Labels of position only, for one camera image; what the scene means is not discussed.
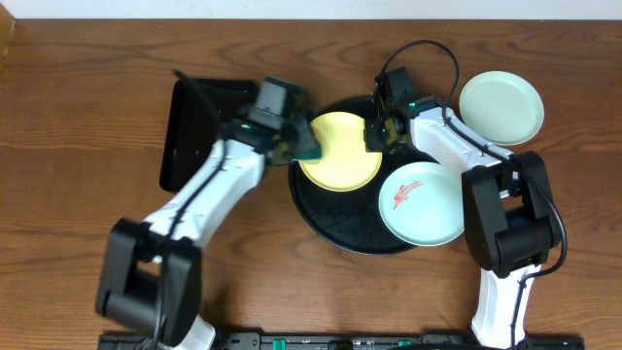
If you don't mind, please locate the green scouring sponge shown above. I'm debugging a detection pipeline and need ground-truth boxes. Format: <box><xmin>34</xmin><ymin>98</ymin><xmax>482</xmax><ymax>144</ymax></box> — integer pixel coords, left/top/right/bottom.
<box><xmin>291</xmin><ymin>145</ymin><xmax>323</xmax><ymax>162</ymax></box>

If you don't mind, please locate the yellow plate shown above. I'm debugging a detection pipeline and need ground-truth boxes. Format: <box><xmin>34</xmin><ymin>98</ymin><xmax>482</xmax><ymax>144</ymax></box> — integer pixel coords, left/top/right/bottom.
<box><xmin>299</xmin><ymin>112</ymin><xmax>382</xmax><ymax>192</ymax></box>

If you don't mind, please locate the light green plate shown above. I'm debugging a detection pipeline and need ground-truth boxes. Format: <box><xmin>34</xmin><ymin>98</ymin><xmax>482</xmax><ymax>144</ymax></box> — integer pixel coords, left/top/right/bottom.
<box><xmin>459</xmin><ymin>71</ymin><xmax>544</xmax><ymax>146</ymax></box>

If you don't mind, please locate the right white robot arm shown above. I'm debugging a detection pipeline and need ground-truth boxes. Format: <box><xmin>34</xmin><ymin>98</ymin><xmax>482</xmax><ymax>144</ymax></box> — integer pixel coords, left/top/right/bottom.
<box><xmin>364</xmin><ymin>94</ymin><xmax>568</xmax><ymax>349</ymax></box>

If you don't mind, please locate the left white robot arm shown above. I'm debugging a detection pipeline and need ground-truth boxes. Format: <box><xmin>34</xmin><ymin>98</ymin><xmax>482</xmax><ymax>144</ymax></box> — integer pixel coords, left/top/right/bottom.
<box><xmin>95</xmin><ymin>106</ymin><xmax>321</xmax><ymax>349</ymax></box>

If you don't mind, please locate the black rectangular tray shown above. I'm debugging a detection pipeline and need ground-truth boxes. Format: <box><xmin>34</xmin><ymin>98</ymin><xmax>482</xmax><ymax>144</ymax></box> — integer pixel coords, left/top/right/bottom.
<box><xmin>159</xmin><ymin>79</ymin><xmax>259</xmax><ymax>193</ymax></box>

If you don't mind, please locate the round black tray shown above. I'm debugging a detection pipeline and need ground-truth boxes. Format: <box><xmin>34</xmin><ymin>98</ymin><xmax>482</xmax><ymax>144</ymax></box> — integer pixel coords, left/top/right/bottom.
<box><xmin>287</xmin><ymin>94</ymin><xmax>463</xmax><ymax>256</ymax></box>

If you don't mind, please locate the light green plate stained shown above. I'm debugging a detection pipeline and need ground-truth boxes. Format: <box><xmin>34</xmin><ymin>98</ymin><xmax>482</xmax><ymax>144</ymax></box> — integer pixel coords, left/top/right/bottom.
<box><xmin>378</xmin><ymin>161</ymin><xmax>465</xmax><ymax>247</ymax></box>

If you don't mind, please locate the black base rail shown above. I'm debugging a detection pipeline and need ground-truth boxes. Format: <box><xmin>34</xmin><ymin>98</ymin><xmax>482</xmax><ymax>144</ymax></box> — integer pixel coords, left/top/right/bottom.
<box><xmin>97</xmin><ymin>332</ymin><xmax>586</xmax><ymax>350</ymax></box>

